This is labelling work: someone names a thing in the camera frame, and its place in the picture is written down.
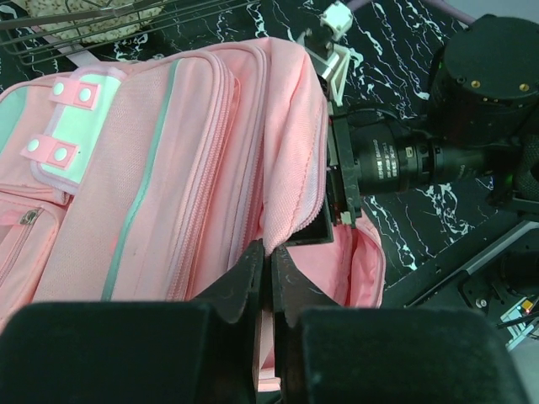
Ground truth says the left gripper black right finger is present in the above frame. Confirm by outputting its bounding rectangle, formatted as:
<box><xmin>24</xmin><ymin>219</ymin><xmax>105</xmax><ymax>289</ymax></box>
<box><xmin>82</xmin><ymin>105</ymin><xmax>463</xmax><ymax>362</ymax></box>
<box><xmin>271</xmin><ymin>247</ymin><xmax>522</xmax><ymax>403</ymax></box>

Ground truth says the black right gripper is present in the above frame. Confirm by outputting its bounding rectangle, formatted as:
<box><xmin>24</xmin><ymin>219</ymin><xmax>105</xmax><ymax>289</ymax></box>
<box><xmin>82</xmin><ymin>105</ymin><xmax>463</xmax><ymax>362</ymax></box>
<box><xmin>288</xmin><ymin>107</ymin><xmax>438</xmax><ymax>244</ymax></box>

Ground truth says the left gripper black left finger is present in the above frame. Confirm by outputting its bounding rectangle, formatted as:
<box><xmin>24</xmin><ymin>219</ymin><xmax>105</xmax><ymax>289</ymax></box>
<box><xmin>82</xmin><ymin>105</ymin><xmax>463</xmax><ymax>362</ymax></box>
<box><xmin>1</xmin><ymin>241</ymin><xmax>264</xmax><ymax>403</ymax></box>

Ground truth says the pink student backpack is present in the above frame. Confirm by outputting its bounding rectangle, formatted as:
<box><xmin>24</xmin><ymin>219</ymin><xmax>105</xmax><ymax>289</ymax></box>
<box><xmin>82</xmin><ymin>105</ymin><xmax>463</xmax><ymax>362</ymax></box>
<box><xmin>0</xmin><ymin>35</ymin><xmax>385</xmax><ymax>380</ymax></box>

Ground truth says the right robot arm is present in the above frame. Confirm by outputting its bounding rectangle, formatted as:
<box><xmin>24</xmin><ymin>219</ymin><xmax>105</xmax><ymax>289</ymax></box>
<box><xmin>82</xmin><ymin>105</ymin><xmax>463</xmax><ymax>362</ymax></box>
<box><xmin>288</xmin><ymin>3</ymin><xmax>538</xmax><ymax>246</ymax></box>

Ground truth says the grey patterned plate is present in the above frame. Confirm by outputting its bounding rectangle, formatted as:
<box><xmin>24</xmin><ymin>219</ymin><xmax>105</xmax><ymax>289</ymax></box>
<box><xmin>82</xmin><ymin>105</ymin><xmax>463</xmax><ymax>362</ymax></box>
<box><xmin>17</xmin><ymin>1</ymin><xmax>164</xmax><ymax>44</ymax></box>

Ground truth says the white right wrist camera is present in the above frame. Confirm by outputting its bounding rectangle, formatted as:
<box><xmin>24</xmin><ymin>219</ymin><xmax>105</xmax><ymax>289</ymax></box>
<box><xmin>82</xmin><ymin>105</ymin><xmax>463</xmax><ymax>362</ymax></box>
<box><xmin>296</xmin><ymin>1</ymin><xmax>353</xmax><ymax>107</ymax></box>

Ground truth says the black wire dish rack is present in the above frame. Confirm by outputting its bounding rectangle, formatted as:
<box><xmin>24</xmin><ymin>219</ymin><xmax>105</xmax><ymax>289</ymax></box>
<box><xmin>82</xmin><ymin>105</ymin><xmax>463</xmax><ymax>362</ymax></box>
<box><xmin>1</xmin><ymin>1</ymin><xmax>260</xmax><ymax>66</ymax></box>

